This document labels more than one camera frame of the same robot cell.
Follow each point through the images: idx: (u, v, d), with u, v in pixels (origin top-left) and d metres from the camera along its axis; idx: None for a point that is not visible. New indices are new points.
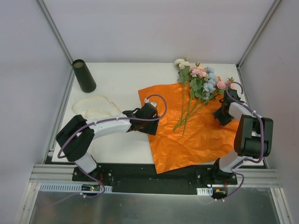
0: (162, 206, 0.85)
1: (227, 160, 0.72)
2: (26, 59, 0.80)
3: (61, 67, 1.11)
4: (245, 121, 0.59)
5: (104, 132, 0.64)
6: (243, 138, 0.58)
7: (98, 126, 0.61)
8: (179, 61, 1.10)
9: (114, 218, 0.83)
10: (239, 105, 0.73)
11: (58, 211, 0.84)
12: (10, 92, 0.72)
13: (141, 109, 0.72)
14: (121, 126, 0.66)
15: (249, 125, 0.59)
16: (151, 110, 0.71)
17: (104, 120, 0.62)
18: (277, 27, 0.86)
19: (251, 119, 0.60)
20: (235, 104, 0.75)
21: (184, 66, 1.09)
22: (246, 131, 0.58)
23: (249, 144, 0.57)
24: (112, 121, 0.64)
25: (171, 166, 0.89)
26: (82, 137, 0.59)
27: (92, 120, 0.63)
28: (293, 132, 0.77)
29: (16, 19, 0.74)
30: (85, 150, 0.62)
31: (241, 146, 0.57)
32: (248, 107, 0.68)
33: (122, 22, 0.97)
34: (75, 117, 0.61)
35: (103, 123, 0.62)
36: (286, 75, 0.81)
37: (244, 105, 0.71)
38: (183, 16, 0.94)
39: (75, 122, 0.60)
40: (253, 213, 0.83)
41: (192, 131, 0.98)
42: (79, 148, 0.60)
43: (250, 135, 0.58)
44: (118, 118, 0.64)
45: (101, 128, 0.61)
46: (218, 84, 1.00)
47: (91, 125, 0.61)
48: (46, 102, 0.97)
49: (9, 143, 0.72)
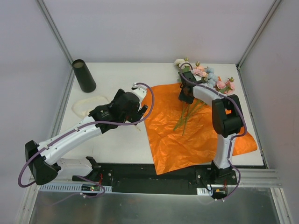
0: (162, 206, 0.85)
1: (219, 153, 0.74)
2: (26, 59, 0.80)
3: (61, 67, 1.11)
4: (217, 104, 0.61)
5: (65, 150, 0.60)
6: (221, 121, 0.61)
7: (52, 148, 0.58)
8: (179, 61, 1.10)
9: (114, 218, 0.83)
10: (202, 87, 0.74)
11: (58, 211, 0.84)
12: (11, 92, 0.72)
13: (117, 102, 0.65)
14: (87, 135, 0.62)
15: (221, 107, 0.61)
16: (129, 101, 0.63)
17: (57, 140, 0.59)
18: (277, 27, 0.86)
19: (220, 100, 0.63)
20: (197, 87, 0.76)
21: None
22: (222, 114, 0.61)
23: (228, 123, 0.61)
24: (73, 133, 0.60)
25: (170, 167, 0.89)
26: (35, 167, 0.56)
27: (44, 144, 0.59)
28: (293, 132, 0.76)
29: (16, 19, 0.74)
30: (52, 172, 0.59)
31: (222, 129, 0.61)
32: (211, 89, 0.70)
33: (122, 22, 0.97)
34: (26, 145, 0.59)
35: (57, 143, 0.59)
36: (286, 75, 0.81)
37: (206, 87, 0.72)
38: (183, 16, 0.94)
39: (27, 150, 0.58)
40: (253, 213, 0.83)
41: (192, 131, 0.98)
42: (39, 177, 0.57)
43: (225, 115, 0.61)
44: (78, 128, 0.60)
45: (56, 150, 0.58)
46: (218, 84, 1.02)
47: (42, 152, 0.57)
48: (46, 102, 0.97)
49: (9, 143, 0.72)
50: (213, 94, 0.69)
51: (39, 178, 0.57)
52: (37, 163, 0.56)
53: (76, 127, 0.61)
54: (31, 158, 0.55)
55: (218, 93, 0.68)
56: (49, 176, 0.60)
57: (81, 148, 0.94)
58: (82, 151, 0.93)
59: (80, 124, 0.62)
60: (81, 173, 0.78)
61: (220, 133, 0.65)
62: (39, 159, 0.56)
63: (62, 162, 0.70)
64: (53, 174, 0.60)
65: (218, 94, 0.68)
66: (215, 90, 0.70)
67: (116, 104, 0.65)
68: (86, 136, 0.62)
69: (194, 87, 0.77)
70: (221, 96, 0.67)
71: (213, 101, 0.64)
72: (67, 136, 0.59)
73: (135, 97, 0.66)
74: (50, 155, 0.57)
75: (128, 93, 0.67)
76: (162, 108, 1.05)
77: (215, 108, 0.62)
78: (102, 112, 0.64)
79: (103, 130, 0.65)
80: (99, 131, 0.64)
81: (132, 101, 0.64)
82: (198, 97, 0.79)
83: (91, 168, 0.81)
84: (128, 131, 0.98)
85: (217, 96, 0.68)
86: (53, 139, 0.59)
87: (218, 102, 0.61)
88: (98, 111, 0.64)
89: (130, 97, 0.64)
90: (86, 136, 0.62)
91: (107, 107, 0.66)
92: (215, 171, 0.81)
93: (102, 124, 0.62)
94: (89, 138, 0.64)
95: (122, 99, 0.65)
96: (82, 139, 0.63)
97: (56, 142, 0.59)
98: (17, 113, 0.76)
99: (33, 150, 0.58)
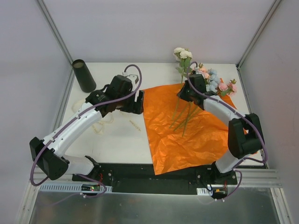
0: (162, 206, 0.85)
1: (225, 163, 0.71)
2: (26, 59, 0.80)
3: (61, 67, 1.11)
4: (236, 127, 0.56)
5: (71, 139, 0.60)
6: (240, 144, 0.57)
7: (58, 139, 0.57)
8: (179, 49, 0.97)
9: (114, 218, 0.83)
10: (214, 101, 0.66)
11: (58, 211, 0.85)
12: (10, 92, 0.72)
13: (110, 85, 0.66)
14: (89, 120, 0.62)
15: (239, 127, 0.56)
16: (122, 81, 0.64)
17: (61, 131, 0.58)
18: (277, 27, 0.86)
19: (238, 121, 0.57)
20: (209, 101, 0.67)
21: (186, 55, 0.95)
22: (240, 137, 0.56)
23: (246, 145, 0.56)
24: (74, 122, 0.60)
25: (169, 167, 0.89)
26: (46, 160, 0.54)
27: (49, 137, 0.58)
28: (293, 132, 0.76)
29: (16, 19, 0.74)
30: (62, 165, 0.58)
31: (239, 151, 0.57)
32: (228, 105, 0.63)
33: (122, 22, 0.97)
34: (30, 143, 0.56)
35: (61, 135, 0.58)
36: (286, 75, 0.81)
37: (219, 101, 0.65)
38: (183, 16, 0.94)
39: (32, 148, 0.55)
40: (253, 213, 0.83)
41: (192, 132, 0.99)
42: (52, 171, 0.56)
43: (244, 138, 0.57)
44: (78, 115, 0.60)
45: (62, 141, 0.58)
46: (220, 86, 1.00)
47: (49, 145, 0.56)
48: (46, 102, 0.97)
49: (9, 143, 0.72)
50: (229, 112, 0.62)
51: (51, 172, 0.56)
52: (46, 156, 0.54)
53: (77, 115, 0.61)
54: (40, 152, 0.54)
55: (235, 110, 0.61)
56: (60, 170, 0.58)
57: (81, 148, 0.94)
58: (82, 151, 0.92)
59: (80, 111, 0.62)
60: (82, 172, 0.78)
61: (235, 154, 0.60)
62: (48, 153, 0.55)
63: (68, 157, 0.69)
64: (64, 168, 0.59)
65: (235, 113, 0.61)
66: (231, 107, 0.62)
67: (110, 87, 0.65)
68: (88, 122, 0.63)
69: (205, 99, 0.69)
70: (238, 115, 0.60)
71: (230, 121, 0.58)
72: (70, 125, 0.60)
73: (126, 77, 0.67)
74: (58, 146, 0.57)
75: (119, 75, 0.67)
76: (163, 109, 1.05)
77: (233, 129, 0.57)
78: (98, 96, 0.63)
79: (103, 114, 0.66)
80: (99, 115, 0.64)
81: (124, 82, 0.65)
82: (208, 110, 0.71)
83: (93, 166, 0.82)
84: (128, 131, 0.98)
85: (233, 115, 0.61)
86: (57, 132, 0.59)
87: (236, 123, 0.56)
88: (94, 96, 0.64)
89: (122, 78, 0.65)
90: (88, 123, 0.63)
91: (102, 91, 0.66)
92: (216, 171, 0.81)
93: (101, 107, 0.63)
94: (91, 123, 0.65)
95: (114, 82, 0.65)
96: (84, 127, 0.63)
97: (61, 133, 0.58)
98: (17, 113, 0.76)
99: (39, 146, 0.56)
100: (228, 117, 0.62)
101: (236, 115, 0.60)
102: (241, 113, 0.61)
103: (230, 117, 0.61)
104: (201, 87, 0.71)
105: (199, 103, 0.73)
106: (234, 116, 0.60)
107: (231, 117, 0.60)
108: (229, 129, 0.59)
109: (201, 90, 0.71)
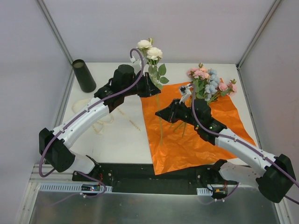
0: (162, 206, 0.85)
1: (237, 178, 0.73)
2: (26, 59, 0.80)
3: (61, 67, 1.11)
4: (275, 181, 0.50)
5: (80, 131, 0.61)
6: (279, 194, 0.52)
7: (68, 130, 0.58)
8: (146, 45, 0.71)
9: (114, 218, 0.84)
10: (231, 139, 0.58)
11: (58, 211, 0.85)
12: (11, 92, 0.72)
13: (114, 80, 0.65)
14: (98, 114, 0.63)
15: (277, 178, 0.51)
16: (123, 75, 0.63)
17: (71, 122, 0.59)
18: (278, 27, 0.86)
19: (273, 170, 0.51)
20: (223, 139, 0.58)
21: (154, 55, 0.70)
22: (280, 188, 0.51)
23: (285, 191, 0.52)
24: (83, 114, 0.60)
25: (169, 167, 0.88)
26: (55, 150, 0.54)
27: (59, 128, 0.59)
28: (293, 132, 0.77)
29: (17, 20, 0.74)
30: (71, 157, 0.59)
31: (277, 199, 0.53)
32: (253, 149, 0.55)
33: (122, 22, 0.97)
34: (40, 133, 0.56)
35: (71, 126, 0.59)
36: (287, 75, 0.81)
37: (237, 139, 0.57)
38: (183, 16, 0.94)
39: (42, 138, 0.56)
40: (253, 213, 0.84)
41: (193, 132, 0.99)
42: (60, 161, 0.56)
43: (282, 188, 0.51)
44: (88, 108, 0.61)
45: (72, 132, 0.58)
46: (220, 85, 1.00)
47: (59, 135, 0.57)
48: (46, 102, 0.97)
49: (9, 143, 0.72)
50: (254, 155, 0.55)
51: (59, 163, 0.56)
52: (57, 145, 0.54)
53: (86, 108, 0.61)
54: (50, 142, 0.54)
55: (263, 156, 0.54)
56: (67, 162, 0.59)
57: (81, 148, 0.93)
58: (82, 152, 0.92)
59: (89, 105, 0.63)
60: (84, 170, 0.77)
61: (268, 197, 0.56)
62: (58, 142, 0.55)
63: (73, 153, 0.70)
64: (70, 160, 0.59)
65: (263, 158, 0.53)
66: (258, 151, 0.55)
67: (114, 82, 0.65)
68: (97, 116, 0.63)
69: (217, 136, 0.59)
70: (268, 161, 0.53)
71: (266, 175, 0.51)
72: (80, 117, 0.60)
73: (128, 68, 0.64)
74: (67, 136, 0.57)
75: (122, 66, 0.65)
76: None
77: (269, 181, 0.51)
78: (106, 92, 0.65)
79: (111, 108, 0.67)
80: (107, 111, 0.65)
81: (127, 73, 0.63)
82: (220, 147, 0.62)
83: (94, 164, 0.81)
84: (128, 131, 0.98)
85: (263, 161, 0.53)
86: (66, 123, 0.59)
87: (273, 176, 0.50)
88: (103, 92, 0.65)
89: (124, 70, 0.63)
90: (96, 116, 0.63)
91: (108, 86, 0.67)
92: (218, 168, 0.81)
93: (109, 101, 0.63)
94: (99, 118, 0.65)
95: (117, 74, 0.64)
96: (93, 121, 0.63)
97: (70, 125, 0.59)
98: (17, 113, 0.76)
99: (48, 137, 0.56)
100: (256, 163, 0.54)
101: (266, 161, 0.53)
102: (269, 157, 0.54)
103: (259, 164, 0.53)
104: (206, 119, 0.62)
105: (209, 138, 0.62)
106: (265, 163, 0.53)
107: (262, 164, 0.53)
108: (261, 179, 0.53)
109: (206, 122, 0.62)
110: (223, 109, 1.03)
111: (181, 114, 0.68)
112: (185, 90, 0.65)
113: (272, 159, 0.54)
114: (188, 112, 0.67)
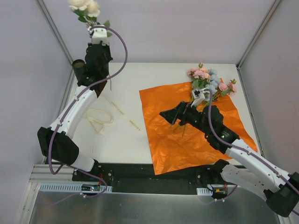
0: (163, 206, 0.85)
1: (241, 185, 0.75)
2: (26, 58, 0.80)
3: (61, 67, 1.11)
4: (288, 201, 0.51)
5: (75, 121, 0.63)
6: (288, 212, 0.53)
7: (65, 122, 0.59)
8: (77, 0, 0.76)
9: (114, 218, 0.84)
10: (245, 153, 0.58)
11: (58, 211, 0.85)
12: (11, 92, 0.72)
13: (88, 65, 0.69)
14: (88, 100, 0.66)
15: (290, 197, 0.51)
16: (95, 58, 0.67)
17: (65, 114, 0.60)
18: (277, 27, 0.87)
19: (287, 188, 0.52)
20: (235, 150, 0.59)
21: (93, 13, 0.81)
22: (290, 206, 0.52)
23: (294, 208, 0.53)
24: (74, 104, 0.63)
25: (169, 167, 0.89)
26: (60, 142, 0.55)
27: (55, 123, 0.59)
28: (293, 132, 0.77)
29: (17, 20, 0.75)
30: (74, 147, 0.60)
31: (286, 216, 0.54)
32: (268, 165, 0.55)
33: (122, 22, 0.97)
34: (39, 134, 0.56)
35: (67, 117, 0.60)
36: (287, 75, 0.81)
37: (251, 153, 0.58)
38: (183, 16, 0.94)
39: (43, 137, 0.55)
40: (253, 213, 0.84)
41: (193, 132, 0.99)
42: (67, 152, 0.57)
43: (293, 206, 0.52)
44: (77, 97, 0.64)
45: (69, 122, 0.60)
46: (220, 86, 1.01)
47: (59, 129, 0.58)
48: (46, 102, 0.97)
49: (8, 143, 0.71)
50: (269, 171, 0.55)
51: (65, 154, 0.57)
52: (60, 138, 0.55)
53: (76, 97, 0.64)
54: (52, 136, 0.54)
55: (278, 173, 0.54)
56: (73, 152, 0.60)
57: (81, 147, 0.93)
58: (82, 152, 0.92)
59: (77, 94, 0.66)
60: (85, 168, 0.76)
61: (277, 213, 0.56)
62: (60, 135, 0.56)
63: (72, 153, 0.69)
64: (75, 150, 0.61)
65: (278, 175, 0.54)
66: (273, 168, 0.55)
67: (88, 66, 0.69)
68: (87, 103, 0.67)
69: (228, 147, 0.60)
70: (282, 179, 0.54)
71: (281, 194, 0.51)
72: (73, 106, 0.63)
73: (96, 50, 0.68)
74: (67, 128, 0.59)
75: (88, 51, 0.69)
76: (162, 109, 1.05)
77: (283, 200, 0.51)
78: (88, 78, 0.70)
79: (98, 93, 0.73)
80: (95, 94, 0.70)
81: (97, 55, 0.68)
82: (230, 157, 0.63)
83: (94, 161, 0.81)
84: (128, 131, 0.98)
85: (277, 178, 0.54)
86: (61, 116, 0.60)
87: (286, 194, 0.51)
88: (84, 79, 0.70)
89: (94, 53, 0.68)
90: (86, 104, 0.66)
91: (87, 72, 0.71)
92: (219, 170, 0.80)
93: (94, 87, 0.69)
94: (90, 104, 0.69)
95: (88, 59, 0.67)
96: (85, 108, 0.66)
97: (66, 117, 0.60)
98: (17, 113, 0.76)
99: (48, 134, 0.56)
100: (270, 179, 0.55)
101: (280, 178, 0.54)
102: (284, 175, 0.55)
103: (274, 181, 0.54)
104: (218, 126, 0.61)
105: (219, 147, 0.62)
106: (279, 180, 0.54)
107: (276, 182, 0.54)
108: (273, 197, 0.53)
109: (217, 130, 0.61)
110: (223, 109, 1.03)
111: (191, 118, 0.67)
112: (199, 94, 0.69)
113: (286, 177, 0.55)
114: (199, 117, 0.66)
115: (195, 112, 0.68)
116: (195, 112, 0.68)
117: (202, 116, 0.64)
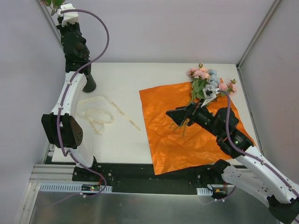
0: (163, 206, 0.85)
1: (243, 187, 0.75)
2: (26, 58, 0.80)
3: (61, 67, 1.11)
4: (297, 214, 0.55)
5: (74, 103, 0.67)
6: None
7: (65, 104, 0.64)
8: None
9: (114, 218, 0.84)
10: (258, 163, 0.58)
11: (58, 211, 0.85)
12: (11, 92, 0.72)
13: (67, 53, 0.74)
14: (80, 83, 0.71)
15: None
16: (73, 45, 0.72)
17: (64, 98, 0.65)
18: (277, 27, 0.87)
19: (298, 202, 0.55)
20: (250, 160, 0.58)
21: None
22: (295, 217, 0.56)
23: None
24: (69, 87, 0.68)
25: (169, 167, 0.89)
26: (66, 123, 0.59)
27: (56, 108, 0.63)
28: (293, 132, 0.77)
29: (17, 20, 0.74)
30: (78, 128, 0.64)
31: None
32: (282, 178, 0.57)
33: (122, 22, 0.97)
34: (43, 122, 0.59)
35: (67, 101, 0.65)
36: (286, 75, 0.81)
37: (265, 163, 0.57)
38: (183, 16, 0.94)
39: (49, 124, 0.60)
40: (252, 213, 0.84)
41: (193, 133, 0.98)
42: (74, 134, 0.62)
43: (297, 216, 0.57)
44: (70, 81, 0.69)
45: (69, 104, 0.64)
46: (220, 85, 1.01)
47: (61, 112, 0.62)
48: (46, 102, 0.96)
49: (9, 143, 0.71)
50: (281, 185, 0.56)
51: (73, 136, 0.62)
52: (65, 119, 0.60)
53: (68, 82, 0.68)
54: (58, 119, 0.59)
55: (291, 187, 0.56)
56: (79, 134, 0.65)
57: None
58: None
59: (69, 80, 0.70)
60: (86, 164, 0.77)
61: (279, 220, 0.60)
62: (65, 116, 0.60)
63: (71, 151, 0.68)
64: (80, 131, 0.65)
65: (290, 189, 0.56)
66: (286, 181, 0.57)
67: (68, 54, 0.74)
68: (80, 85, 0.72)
69: (242, 155, 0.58)
70: (294, 193, 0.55)
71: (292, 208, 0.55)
72: (69, 90, 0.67)
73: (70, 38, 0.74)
74: (69, 109, 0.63)
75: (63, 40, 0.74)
76: (162, 109, 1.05)
77: (292, 213, 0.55)
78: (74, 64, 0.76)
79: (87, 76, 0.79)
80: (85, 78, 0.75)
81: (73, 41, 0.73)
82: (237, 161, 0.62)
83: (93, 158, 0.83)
84: (128, 131, 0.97)
85: (289, 192, 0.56)
86: (60, 101, 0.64)
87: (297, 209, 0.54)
88: (71, 66, 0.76)
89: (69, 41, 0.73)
90: (80, 86, 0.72)
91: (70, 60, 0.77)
92: (221, 171, 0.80)
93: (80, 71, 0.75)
94: (82, 87, 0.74)
95: (67, 48, 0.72)
96: (79, 91, 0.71)
97: (64, 101, 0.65)
98: (17, 113, 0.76)
99: (53, 119, 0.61)
100: (281, 192, 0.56)
101: (291, 192, 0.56)
102: (295, 189, 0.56)
103: (285, 194, 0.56)
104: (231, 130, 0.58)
105: (230, 152, 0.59)
106: (290, 194, 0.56)
107: (288, 195, 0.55)
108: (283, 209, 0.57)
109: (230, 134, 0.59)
110: None
111: (201, 119, 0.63)
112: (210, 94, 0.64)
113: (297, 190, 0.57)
114: (210, 119, 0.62)
115: (207, 113, 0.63)
116: (206, 113, 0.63)
117: (216, 119, 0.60)
